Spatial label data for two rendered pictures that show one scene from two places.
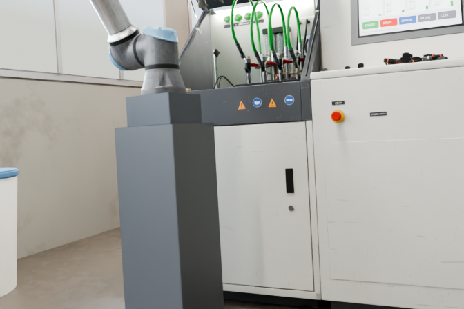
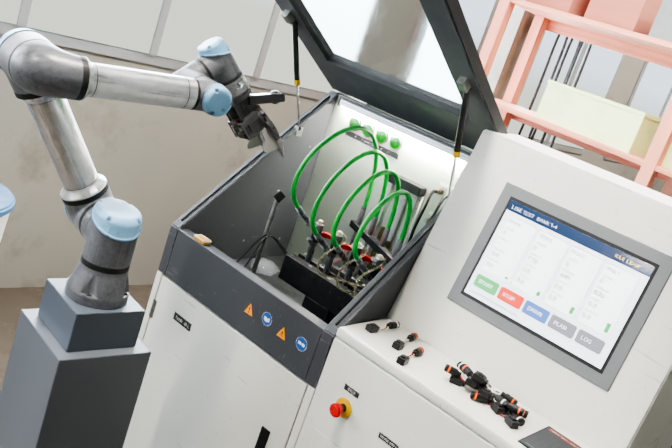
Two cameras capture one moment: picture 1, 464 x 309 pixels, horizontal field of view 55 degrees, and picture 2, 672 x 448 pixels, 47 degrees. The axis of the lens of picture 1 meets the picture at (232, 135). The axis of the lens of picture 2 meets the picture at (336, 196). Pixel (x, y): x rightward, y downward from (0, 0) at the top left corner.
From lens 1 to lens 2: 117 cm
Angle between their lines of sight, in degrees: 18
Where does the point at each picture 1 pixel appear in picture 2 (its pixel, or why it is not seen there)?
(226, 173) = (202, 381)
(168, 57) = (107, 259)
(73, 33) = not seen: outside the picture
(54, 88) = not seen: hidden behind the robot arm
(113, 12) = (66, 167)
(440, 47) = (552, 383)
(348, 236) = not seen: outside the picture
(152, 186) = (25, 409)
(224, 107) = (230, 296)
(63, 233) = not seen: hidden behind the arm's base
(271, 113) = (275, 344)
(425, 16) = (561, 323)
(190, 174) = (75, 416)
